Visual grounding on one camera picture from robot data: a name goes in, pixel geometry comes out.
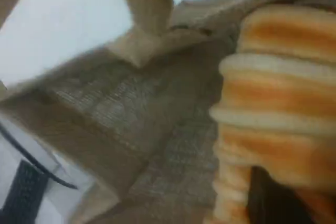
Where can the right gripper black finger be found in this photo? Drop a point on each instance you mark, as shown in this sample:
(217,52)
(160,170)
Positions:
(270,203)

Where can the long ridged golden bread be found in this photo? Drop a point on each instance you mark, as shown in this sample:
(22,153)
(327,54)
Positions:
(275,90)

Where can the brown burlap tote bag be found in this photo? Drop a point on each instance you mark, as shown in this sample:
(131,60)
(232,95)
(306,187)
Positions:
(118,108)

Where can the black textured block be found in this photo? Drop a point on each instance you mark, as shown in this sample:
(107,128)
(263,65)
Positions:
(23,195)

